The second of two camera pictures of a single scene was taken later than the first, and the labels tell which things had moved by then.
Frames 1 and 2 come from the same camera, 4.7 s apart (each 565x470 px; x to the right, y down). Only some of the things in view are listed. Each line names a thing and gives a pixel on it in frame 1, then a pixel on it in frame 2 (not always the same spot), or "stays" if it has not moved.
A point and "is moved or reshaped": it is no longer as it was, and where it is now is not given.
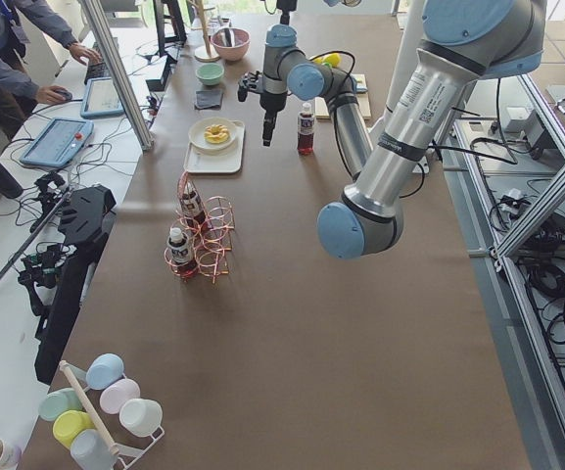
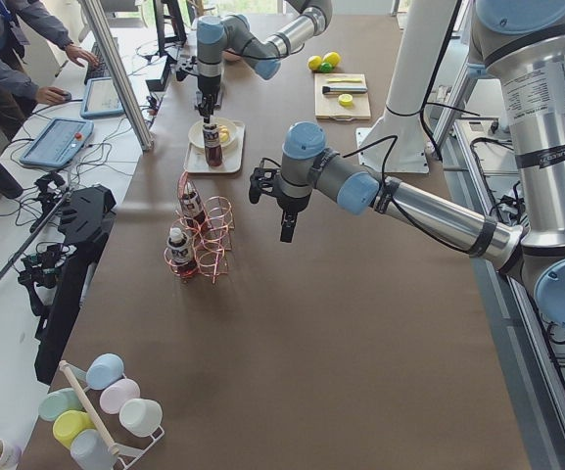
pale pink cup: x=117 y=394 stays
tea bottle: x=195 y=211 stays
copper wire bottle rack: x=202 y=235 stays
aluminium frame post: x=95 y=13 stays
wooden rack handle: x=89 y=407 stays
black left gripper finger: x=267 y=130 -> x=291 y=229
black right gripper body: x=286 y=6 -> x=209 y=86
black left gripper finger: x=267 y=132 -> x=284 y=228
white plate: x=212 y=135 stays
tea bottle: x=306 y=130 is moved or reshaped
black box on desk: x=156 y=85 stays
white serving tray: x=228 y=161 stays
